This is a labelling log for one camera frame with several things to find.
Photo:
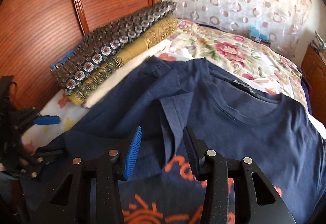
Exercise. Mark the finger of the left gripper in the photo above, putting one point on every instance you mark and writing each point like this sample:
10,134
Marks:
47,120

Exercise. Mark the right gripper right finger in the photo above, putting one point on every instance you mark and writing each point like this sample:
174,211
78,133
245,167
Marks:
256,199

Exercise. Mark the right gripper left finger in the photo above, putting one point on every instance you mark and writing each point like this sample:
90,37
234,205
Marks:
87,191

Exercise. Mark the navy blue printed t-shirt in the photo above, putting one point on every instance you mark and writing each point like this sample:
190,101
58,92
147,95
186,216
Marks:
163,98

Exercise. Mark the white flower bed sheet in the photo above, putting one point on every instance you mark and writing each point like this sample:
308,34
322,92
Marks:
69,114

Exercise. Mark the dark circle-patterned folded blanket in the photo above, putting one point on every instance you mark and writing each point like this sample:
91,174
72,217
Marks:
99,45

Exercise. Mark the floral quilt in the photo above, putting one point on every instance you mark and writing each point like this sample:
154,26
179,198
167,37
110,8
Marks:
253,63

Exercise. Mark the wooden slatted wardrobe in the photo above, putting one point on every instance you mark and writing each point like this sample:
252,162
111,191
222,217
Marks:
36,33

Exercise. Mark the blue tissue pack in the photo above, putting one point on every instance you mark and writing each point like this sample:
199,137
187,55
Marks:
257,37

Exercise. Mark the yellow gold folded blanket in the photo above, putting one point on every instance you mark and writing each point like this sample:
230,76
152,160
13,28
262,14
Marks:
157,33

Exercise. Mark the wooden side cabinet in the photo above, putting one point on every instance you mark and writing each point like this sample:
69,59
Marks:
313,68

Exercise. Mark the clutter on cabinet top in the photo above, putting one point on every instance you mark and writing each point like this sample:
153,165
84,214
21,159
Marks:
318,44

